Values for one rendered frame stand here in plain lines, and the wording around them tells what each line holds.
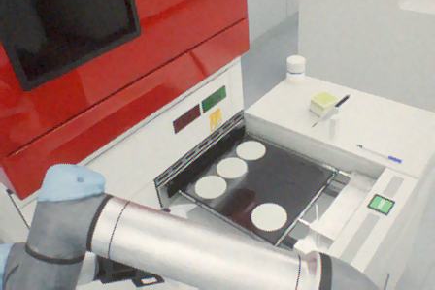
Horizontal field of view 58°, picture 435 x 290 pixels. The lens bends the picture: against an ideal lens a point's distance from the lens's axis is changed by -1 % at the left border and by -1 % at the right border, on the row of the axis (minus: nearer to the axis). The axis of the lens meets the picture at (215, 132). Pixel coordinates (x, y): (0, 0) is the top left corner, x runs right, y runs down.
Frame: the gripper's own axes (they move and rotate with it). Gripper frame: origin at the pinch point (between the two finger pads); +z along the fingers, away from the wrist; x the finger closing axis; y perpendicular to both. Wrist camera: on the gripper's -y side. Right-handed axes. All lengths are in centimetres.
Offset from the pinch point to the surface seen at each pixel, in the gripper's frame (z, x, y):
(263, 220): 36.0, -6.4, -17.7
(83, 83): -16.7, 26.3, -24.4
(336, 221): 53, -3, -6
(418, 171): 72, 14, 4
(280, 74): 209, 41, -206
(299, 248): 37.6, -8.9, -4.3
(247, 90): 174, 23, -206
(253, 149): 49, 9, -42
